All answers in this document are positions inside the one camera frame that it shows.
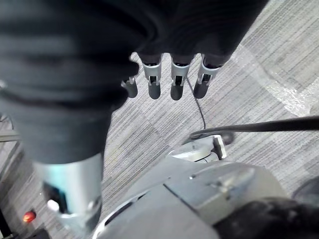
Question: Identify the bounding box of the thin black cable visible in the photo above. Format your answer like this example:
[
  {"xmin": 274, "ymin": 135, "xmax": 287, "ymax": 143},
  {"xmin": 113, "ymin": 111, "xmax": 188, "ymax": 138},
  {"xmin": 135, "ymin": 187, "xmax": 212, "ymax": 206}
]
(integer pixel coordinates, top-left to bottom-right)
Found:
[{"xmin": 185, "ymin": 77, "xmax": 208, "ymax": 129}]

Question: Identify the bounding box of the clear plastic sheet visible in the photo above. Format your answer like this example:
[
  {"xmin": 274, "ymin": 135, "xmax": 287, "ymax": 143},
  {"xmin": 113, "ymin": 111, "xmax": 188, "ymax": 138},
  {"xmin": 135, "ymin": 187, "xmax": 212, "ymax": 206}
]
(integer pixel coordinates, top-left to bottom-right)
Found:
[{"xmin": 230, "ymin": 44, "xmax": 319, "ymax": 118}]

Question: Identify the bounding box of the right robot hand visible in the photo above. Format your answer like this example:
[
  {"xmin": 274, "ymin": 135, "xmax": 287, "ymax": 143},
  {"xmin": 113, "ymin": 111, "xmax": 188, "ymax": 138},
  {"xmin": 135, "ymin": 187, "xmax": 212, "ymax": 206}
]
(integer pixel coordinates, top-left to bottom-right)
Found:
[{"xmin": 0, "ymin": 0, "xmax": 269, "ymax": 236}]

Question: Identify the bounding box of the silver robot leg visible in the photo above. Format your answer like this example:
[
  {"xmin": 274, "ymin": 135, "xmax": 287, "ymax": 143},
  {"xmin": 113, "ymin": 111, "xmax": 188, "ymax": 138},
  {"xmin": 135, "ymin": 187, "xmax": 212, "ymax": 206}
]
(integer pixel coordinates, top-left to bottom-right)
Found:
[{"xmin": 93, "ymin": 134, "xmax": 287, "ymax": 239}]

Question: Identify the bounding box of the red glowing button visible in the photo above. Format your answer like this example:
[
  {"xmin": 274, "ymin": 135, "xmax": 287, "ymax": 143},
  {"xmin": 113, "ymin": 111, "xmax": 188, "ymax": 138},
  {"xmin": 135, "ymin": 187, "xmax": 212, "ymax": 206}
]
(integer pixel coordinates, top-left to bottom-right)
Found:
[{"xmin": 23, "ymin": 210, "xmax": 37, "ymax": 224}]

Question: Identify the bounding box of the black robot body part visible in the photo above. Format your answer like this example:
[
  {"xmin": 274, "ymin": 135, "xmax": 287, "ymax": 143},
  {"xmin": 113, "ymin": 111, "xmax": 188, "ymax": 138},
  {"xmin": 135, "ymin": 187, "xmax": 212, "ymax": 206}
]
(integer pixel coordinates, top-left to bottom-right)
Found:
[{"xmin": 213, "ymin": 176, "xmax": 319, "ymax": 239}]

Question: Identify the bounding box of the grey metal frame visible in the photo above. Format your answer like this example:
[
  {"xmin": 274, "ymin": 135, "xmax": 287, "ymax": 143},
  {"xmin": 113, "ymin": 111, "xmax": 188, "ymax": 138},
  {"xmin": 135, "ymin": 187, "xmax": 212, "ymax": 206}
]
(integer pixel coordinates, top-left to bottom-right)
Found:
[{"xmin": 0, "ymin": 113, "xmax": 22, "ymax": 144}]

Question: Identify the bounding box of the thick black strap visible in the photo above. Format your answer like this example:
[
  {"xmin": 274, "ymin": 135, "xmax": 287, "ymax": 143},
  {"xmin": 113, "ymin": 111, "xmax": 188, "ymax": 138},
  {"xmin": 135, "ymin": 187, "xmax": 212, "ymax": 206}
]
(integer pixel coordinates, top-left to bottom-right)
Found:
[{"xmin": 190, "ymin": 115, "xmax": 319, "ymax": 139}]

